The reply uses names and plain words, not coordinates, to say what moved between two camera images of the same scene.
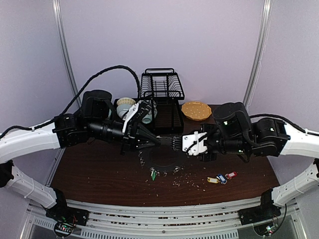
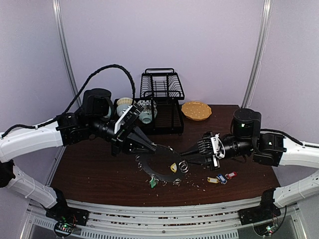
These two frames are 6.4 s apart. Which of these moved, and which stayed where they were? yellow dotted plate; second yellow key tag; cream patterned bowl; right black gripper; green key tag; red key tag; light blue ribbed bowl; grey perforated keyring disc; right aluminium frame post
Moved: green key tag; right black gripper; grey perforated keyring disc
Stayed: light blue ribbed bowl; right aluminium frame post; yellow dotted plate; cream patterned bowl; red key tag; second yellow key tag
